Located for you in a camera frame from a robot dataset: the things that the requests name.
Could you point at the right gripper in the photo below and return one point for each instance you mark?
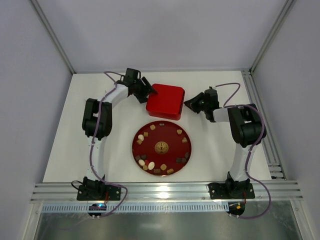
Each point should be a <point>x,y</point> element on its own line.
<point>199,103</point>

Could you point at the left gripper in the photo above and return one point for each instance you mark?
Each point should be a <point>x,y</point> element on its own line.
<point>141,90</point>

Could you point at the red tin lid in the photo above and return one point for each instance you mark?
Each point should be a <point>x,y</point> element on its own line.
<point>165,100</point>

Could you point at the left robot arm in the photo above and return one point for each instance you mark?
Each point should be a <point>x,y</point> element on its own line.
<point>97,121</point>

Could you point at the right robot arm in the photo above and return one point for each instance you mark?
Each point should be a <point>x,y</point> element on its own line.
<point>247,130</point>

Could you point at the tan square chocolate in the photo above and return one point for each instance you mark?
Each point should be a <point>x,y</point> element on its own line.
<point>152,127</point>

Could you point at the white round chocolate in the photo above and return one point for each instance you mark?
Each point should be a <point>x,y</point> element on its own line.
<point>141,137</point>

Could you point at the dark speckled chocolate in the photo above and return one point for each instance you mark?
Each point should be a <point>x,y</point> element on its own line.
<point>143,157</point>

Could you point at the tan fluted chocolate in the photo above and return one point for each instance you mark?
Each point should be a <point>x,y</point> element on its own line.
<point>163,167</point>

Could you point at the tan ribbed chocolate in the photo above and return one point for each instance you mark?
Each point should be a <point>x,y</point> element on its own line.
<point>170,171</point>

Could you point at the white swirl chocolate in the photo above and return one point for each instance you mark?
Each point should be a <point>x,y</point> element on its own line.
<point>141,162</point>

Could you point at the white oval chocolate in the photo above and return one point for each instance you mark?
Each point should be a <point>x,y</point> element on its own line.
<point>151,165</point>

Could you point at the round red tray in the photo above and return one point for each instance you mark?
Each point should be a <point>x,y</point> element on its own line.
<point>162,146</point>

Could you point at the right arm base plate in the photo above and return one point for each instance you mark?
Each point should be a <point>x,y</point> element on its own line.
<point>224,191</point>

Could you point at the right frame post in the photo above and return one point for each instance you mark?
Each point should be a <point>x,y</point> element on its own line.
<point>277,25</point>

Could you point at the right side rail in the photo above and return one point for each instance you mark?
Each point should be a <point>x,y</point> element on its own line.
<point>268,143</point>

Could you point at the slotted cable duct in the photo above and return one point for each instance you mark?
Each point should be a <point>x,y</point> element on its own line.
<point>136,207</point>

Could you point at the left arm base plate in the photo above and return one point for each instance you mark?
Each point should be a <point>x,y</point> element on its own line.
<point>100,193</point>

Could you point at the aluminium front rail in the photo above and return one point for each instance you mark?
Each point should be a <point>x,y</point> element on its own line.
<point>162,191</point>

